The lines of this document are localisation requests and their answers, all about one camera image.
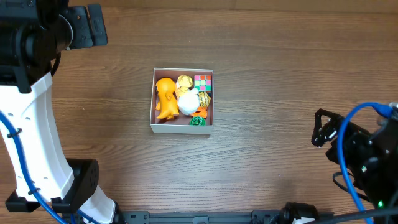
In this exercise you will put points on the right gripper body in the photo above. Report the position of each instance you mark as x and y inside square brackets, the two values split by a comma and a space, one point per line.
[333, 134]

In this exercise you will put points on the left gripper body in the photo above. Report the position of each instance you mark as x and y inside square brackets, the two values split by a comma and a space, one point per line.
[88, 26]

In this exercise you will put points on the orange dinosaur toy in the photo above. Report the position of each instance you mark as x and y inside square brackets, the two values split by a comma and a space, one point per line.
[167, 104]

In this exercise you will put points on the yellow ridged round cap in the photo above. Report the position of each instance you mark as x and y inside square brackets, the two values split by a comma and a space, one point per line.
[205, 99]

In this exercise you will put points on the white duck plush toy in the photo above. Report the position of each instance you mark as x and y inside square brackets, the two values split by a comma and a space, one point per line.
[187, 97]

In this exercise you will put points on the green ridged round cap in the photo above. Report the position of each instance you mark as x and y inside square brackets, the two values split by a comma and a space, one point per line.
[197, 121]

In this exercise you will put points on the multicolour puzzle cube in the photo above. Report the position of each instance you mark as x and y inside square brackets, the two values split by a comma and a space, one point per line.
[203, 83]

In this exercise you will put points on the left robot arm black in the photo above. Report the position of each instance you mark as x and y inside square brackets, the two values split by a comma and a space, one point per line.
[34, 33]

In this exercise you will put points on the white box pink inside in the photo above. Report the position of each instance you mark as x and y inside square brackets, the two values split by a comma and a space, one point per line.
[181, 123]

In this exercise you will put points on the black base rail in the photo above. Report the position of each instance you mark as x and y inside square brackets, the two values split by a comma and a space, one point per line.
[256, 216]

